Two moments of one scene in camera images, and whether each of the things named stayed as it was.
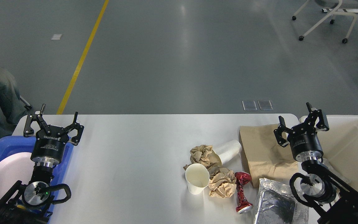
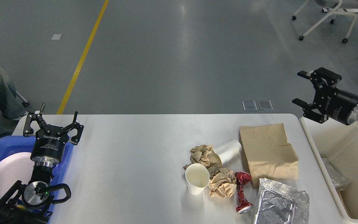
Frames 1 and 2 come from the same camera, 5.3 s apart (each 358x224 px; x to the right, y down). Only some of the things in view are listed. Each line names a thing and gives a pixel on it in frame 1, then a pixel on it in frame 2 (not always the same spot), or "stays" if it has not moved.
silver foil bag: x=276 y=203 stays
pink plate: x=5 y=172 stays
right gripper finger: x=315 y=114 to x=319 y=73
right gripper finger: x=278 y=132 to x=310 y=114
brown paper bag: x=265 y=158 stays
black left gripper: x=48 y=149 stays
